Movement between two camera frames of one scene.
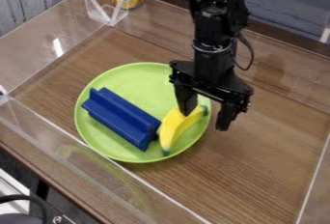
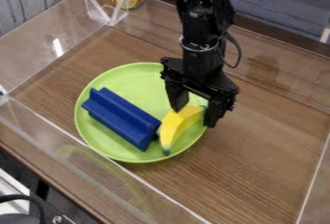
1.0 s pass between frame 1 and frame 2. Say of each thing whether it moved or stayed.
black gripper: moved
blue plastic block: stayed
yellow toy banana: stayed
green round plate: stayed
